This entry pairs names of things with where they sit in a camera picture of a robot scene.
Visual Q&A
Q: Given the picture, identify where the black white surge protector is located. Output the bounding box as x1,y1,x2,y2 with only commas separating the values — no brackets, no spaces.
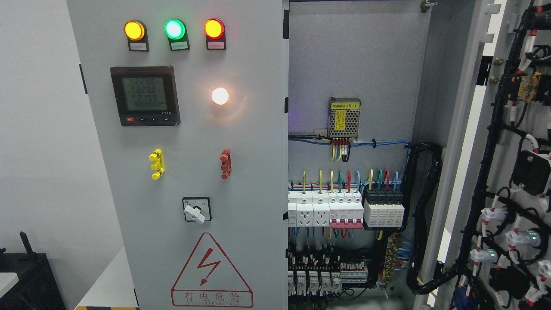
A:
362,187,405,232

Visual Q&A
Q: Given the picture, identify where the red electric hazard sign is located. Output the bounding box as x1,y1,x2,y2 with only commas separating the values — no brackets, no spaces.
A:
171,232,254,308

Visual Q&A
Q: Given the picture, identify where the white socket breaker row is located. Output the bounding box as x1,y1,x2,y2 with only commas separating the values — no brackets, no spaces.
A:
288,189,364,229

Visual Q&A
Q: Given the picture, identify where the green indicator lamp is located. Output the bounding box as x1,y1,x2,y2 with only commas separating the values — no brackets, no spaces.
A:
164,19,190,51

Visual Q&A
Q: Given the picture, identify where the metal mesh power supply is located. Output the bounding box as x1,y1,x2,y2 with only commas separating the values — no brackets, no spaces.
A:
328,97,361,139

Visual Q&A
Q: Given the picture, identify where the red terminal connector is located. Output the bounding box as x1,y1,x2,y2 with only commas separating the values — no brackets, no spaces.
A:
219,149,232,179

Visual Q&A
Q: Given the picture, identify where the white rotary selector switch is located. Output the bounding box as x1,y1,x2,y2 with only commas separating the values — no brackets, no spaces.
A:
182,196,212,223

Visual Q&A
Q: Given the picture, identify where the black box at left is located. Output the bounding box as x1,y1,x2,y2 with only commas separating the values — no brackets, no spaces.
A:
0,232,65,310

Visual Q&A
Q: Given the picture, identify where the lower relay terminal row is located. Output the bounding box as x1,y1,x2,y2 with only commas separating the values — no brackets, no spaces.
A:
287,251,368,298

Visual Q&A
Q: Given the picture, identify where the black digital power meter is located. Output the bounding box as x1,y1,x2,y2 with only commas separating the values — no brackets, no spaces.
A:
110,65,180,126

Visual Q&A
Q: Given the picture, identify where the white glowing lamp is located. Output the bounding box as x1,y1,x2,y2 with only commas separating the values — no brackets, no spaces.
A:
211,87,229,105

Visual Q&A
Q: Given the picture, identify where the yellow indicator lamp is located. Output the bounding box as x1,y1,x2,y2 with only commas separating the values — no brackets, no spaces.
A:
124,20,149,52

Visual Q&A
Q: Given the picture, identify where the black right cable harness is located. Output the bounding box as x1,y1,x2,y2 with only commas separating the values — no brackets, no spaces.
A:
405,0,551,310

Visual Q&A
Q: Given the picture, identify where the yellow terminal connector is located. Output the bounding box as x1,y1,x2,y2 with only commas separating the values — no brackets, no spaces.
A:
149,149,165,180

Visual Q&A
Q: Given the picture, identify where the grey cabinet door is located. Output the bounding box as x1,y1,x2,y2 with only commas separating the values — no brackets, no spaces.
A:
67,0,288,310
438,0,550,310

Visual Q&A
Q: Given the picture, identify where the red indicator lamp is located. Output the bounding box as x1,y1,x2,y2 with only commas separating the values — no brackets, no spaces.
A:
204,18,226,50

